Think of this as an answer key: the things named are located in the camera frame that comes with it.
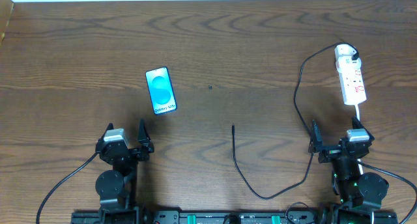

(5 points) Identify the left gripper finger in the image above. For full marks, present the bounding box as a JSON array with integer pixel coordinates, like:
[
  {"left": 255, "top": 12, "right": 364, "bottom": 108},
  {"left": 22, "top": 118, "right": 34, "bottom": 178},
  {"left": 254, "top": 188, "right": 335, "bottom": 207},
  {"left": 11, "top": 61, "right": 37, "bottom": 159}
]
[
  {"left": 137, "top": 119, "right": 154, "bottom": 152},
  {"left": 103, "top": 122, "right": 114, "bottom": 135}
]

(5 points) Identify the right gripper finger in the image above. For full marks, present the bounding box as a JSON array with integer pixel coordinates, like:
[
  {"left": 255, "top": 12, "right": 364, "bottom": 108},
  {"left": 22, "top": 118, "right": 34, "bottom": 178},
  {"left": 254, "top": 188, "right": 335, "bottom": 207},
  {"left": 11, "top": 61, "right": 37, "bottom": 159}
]
[
  {"left": 308, "top": 120, "right": 323, "bottom": 153},
  {"left": 352, "top": 117, "right": 375, "bottom": 141}
]

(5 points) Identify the smartphone with blue screen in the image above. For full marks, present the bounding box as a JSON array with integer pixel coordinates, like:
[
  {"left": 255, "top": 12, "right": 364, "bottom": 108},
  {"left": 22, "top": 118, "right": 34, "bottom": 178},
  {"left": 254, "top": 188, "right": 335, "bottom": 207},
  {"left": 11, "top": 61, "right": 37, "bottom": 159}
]
[{"left": 145, "top": 66, "right": 177, "bottom": 115}]

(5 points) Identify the black USB charging cable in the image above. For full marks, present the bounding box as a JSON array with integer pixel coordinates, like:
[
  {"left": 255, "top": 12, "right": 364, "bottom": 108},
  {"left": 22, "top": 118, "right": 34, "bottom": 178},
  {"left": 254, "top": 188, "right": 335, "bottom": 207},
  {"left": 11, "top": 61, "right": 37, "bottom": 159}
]
[{"left": 231, "top": 41, "right": 360, "bottom": 201}]

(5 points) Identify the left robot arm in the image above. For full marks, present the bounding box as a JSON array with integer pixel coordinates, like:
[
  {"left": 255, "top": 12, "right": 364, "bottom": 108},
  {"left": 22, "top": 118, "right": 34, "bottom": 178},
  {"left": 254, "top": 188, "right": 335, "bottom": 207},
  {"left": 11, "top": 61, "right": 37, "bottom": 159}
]
[{"left": 95, "top": 119, "right": 154, "bottom": 223}]

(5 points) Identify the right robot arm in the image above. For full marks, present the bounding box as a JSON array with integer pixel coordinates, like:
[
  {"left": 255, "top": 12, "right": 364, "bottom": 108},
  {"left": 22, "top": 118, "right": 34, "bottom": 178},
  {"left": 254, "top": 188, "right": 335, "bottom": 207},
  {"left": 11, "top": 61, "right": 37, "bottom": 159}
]
[{"left": 308, "top": 117, "right": 389, "bottom": 223}]

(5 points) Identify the white USB charger plug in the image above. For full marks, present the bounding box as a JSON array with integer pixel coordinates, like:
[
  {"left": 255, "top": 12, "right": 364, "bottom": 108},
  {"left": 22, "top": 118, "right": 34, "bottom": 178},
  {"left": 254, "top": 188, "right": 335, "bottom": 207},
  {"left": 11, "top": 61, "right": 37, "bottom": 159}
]
[{"left": 334, "top": 44, "right": 362, "bottom": 73}]

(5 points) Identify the white power strip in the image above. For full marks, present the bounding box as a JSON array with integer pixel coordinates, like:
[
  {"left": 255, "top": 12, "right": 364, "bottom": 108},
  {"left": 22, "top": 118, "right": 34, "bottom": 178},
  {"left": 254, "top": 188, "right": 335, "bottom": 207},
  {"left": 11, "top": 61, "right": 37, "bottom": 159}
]
[{"left": 336, "top": 56, "right": 367, "bottom": 105}]

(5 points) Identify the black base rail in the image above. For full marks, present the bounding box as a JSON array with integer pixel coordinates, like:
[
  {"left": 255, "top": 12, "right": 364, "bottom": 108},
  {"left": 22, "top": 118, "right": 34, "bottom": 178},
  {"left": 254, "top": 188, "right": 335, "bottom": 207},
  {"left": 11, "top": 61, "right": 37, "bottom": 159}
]
[{"left": 70, "top": 210, "right": 399, "bottom": 224}]

